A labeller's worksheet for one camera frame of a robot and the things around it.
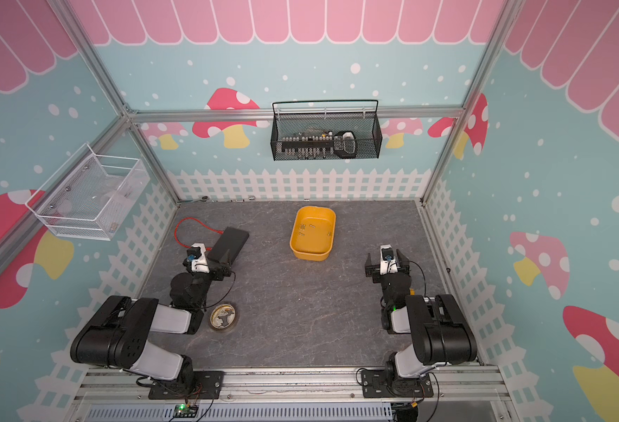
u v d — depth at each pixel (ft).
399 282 2.30
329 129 3.09
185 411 2.39
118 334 1.49
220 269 2.66
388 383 2.21
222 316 2.85
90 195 2.44
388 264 2.44
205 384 2.43
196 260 2.46
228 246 3.56
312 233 3.59
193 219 3.69
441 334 1.45
